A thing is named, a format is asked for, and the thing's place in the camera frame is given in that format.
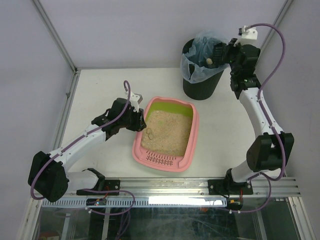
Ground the black litter scoop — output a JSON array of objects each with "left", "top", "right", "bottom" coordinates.
[{"left": 211, "top": 42, "right": 227, "bottom": 68}]

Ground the pink litter box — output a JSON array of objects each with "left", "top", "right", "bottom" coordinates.
[{"left": 132, "top": 96, "right": 200, "bottom": 173}]

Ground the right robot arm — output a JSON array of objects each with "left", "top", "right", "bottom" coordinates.
[{"left": 222, "top": 38, "right": 294, "bottom": 189}]

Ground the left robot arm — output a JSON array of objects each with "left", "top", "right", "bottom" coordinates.
[{"left": 27, "top": 94, "right": 147, "bottom": 203}]

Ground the litter clump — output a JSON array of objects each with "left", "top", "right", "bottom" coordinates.
[
  {"left": 206, "top": 58, "right": 214, "bottom": 65},
  {"left": 148, "top": 134, "right": 155, "bottom": 140},
  {"left": 146, "top": 128, "right": 152, "bottom": 135}
]

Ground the beige cat litter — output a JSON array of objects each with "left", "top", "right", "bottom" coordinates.
[{"left": 141, "top": 110, "right": 192, "bottom": 157}]

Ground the blue plastic bin liner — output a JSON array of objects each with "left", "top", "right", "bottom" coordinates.
[{"left": 180, "top": 30, "right": 229, "bottom": 84}]

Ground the black trash bin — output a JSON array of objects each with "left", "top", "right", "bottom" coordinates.
[{"left": 182, "top": 38, "right": 224, "bottom": 100}]

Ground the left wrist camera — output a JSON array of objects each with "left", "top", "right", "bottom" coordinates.
[{"left": 126, "top": 91, "right": 143, "bottom": 112}]

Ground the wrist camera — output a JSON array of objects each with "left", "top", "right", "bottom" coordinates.
[
  {"left": 236, "top": 25, "right": 258, "bottom": 46},
  {"left": 126, "top": 91, "right": 143, "bottom": 112}
]

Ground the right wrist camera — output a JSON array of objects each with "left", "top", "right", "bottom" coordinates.
[{"left": 236, "top": 25, "right": 258, "bottom": 46}]

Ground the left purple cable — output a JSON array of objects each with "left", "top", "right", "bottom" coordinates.
[{"left": 29, "top": 80, "right": 132, "bottom": 200}]

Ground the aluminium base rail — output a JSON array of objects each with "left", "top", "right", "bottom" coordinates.
[{"left": 32, "top": 177, "right": 301, "bottom": 200}]

